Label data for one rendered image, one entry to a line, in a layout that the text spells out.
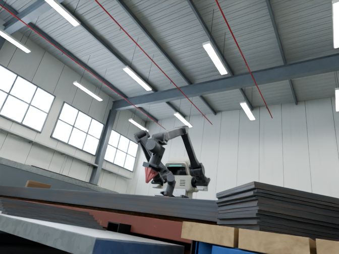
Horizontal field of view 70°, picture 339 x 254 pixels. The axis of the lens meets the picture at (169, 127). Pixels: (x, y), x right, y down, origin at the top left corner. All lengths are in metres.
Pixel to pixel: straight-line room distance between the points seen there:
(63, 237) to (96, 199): 0.48
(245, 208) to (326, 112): 12.05
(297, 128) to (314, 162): 1.65
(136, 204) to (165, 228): 0.13
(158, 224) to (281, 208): 0.45
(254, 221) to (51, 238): 0.34
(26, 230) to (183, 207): 0.37
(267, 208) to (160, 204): 0.45
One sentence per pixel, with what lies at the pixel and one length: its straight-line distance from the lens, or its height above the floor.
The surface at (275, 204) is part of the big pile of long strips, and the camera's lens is 0.35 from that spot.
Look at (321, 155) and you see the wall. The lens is 11.62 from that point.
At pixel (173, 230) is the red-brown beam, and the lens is 0.71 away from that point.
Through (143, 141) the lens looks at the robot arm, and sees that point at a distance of 1.86.
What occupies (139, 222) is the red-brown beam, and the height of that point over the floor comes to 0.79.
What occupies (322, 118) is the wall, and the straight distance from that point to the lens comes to 12.26.
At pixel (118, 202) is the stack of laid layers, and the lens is 0.86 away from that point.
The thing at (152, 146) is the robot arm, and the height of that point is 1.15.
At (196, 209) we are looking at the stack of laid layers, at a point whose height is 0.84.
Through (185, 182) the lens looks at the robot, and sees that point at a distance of 2.01.
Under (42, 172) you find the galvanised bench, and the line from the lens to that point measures 2.05.
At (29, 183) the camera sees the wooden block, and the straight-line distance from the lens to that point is 1.58.
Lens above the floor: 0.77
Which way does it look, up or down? 23 degrees up
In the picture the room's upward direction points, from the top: 10 degrees clockwise
